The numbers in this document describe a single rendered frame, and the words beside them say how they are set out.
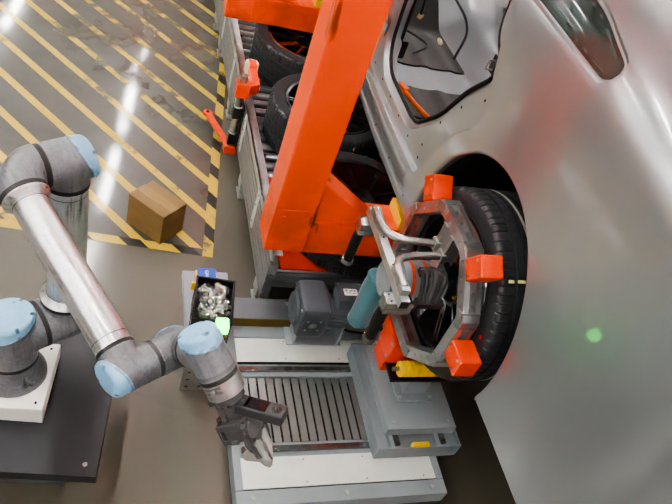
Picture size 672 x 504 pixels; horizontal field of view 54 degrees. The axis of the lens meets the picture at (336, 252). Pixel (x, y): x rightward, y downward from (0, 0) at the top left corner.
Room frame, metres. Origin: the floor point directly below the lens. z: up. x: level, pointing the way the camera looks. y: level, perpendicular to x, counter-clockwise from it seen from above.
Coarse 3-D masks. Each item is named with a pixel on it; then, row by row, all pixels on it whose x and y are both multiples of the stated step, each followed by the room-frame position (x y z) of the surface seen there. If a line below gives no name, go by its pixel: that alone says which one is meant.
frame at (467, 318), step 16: (416, 208) 1.87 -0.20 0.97; (432, 208) 1.80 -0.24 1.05; (448, 208) 1.73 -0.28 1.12; (416, 224) 1.91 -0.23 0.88; (448, 224) 1.69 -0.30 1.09; (464, 224) 1.69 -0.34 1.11; (464, 240) 1.60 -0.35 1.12; (464, 256) 1.56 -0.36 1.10; (464, 272) 1.53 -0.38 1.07; (464, 288) 1.49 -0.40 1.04; (480, 288) 1.52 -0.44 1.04; (464, 304) 1.46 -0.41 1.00; (480, 304) 1.49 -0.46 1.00; (400, 320) 1.69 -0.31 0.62; (464, 320) 1.44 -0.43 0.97; (400, 336) 1.63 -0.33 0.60; (416, 336) 1.64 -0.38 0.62; (448, 336) 1.45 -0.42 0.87; (464, 336) 1.45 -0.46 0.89; (416, 352) 1.52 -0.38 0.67; (432, 352) 1.49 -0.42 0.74
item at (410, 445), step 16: (352, 352) 1.87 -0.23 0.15; (352, 368) 1.82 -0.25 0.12; (368, 384) 1.74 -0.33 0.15; (368, 400) 1.67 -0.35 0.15; (368, 416) 1.59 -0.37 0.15; (368, 432) 1.55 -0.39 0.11; (384, 448) 1.47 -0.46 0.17; (400, 448) 1.50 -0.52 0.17; (416, 448) 1.53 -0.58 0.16; (432, 448) 1.56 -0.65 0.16; (448, 448) 1.59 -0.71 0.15
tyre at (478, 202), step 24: (456, 192) 1.87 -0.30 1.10; (480, 192) 1.82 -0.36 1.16; (504, 192) 1.91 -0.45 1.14; (432, 216) 1.93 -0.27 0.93; (480, 216) 1.71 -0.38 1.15; (504, 216) 1.72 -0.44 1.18; (504, 240) 1.62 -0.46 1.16; (504, 264) 1.56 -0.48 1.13; (504, 288) 1.51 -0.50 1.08; (504, 312) 1.47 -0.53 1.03; (480, 336) 1.45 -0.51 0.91; (504, 336) 1.45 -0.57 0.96
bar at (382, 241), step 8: (368, 208) 1.76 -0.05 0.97; (368, 216) 1.74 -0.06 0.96; (376, 224) 1.69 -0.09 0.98; (376, 232) 1.66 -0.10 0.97; (376, 240) 1.64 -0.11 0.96; (384, 240) 1.63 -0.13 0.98; (384, 248) 1.59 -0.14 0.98; (384, 256) 1.57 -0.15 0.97; (392, 256) 1.57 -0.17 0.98; (384, 264) 1.55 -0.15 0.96; (392, 264) 1.53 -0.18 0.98; (392, 272) 1.50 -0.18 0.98; (392, 280) 1.48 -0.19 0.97; (392, 288) 1.46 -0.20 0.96; (400, 296) 1.41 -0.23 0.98; (400, 304) 1.39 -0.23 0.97; (408, 304) 1.40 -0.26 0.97
